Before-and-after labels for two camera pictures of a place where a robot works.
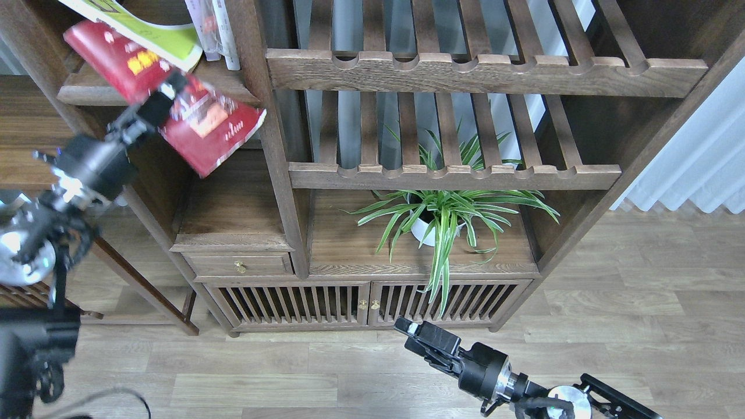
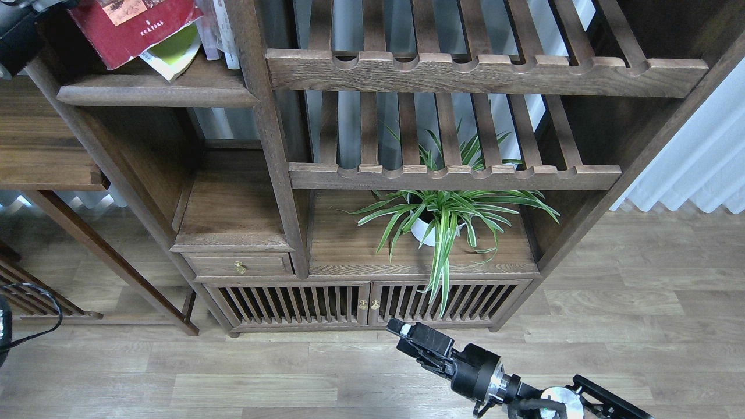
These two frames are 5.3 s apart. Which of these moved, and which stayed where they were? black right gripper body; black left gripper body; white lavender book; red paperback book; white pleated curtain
Moved: black left gripper body; red paperback book
Stayed: white lavender book; white pleated curtain; black right gripper body
